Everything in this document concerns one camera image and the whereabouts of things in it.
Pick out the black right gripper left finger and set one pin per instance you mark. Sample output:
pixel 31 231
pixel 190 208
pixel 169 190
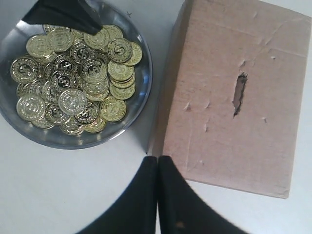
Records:
pixel 134 212

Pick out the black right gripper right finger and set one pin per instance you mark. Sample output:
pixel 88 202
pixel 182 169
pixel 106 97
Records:
pixel 181 210

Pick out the brown cardboard coin box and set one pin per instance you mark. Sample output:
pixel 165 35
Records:
pixel 230 97

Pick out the pale shiny coin pile centre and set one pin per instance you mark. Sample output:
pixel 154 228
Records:
pixel 72 101

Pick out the gold coin front of pile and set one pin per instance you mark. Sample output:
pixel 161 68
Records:
pixel 30 107

